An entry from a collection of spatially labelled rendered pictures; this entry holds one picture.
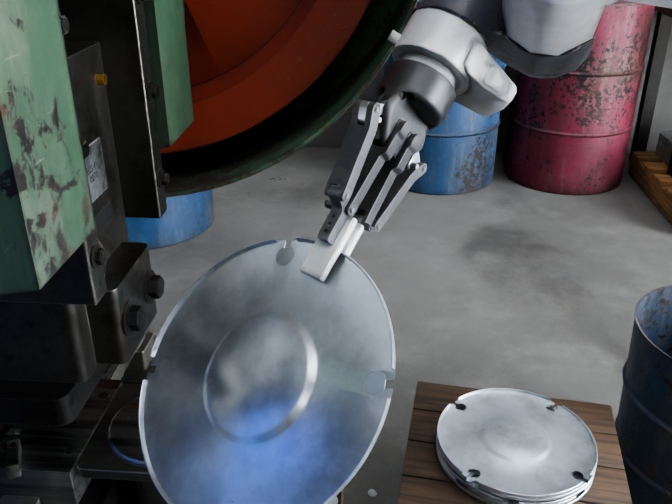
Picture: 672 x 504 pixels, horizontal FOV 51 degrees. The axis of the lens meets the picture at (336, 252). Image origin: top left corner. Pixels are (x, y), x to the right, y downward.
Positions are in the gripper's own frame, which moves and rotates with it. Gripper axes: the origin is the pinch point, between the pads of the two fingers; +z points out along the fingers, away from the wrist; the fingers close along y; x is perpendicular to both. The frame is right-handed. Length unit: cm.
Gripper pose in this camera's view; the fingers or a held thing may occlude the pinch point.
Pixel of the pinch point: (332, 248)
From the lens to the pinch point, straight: 69.9
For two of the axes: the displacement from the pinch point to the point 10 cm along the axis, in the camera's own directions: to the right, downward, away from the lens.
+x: 7.4, 3.0, -6.1
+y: -4.8, -4.0, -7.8
